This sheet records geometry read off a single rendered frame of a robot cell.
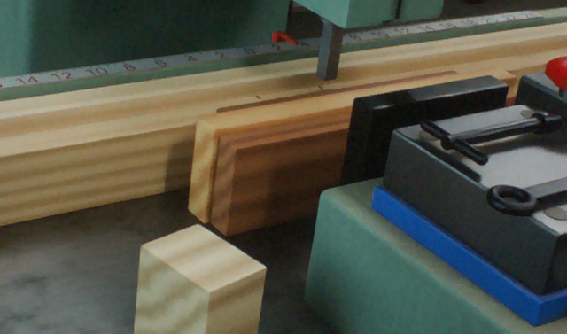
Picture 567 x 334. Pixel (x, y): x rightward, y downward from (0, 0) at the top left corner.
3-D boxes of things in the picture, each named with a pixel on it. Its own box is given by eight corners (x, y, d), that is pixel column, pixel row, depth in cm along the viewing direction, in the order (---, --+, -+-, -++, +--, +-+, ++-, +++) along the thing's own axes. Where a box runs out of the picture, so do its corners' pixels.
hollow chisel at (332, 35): (324, 81, 65) (337, -1, 63) (315, 75, 65) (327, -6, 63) (337, 79, 65) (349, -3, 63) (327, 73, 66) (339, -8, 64)
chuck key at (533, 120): (475, 174, 44) (479, 152, 44) (411, 135, 47) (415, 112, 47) (586, 148, 48) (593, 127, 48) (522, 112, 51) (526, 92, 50)
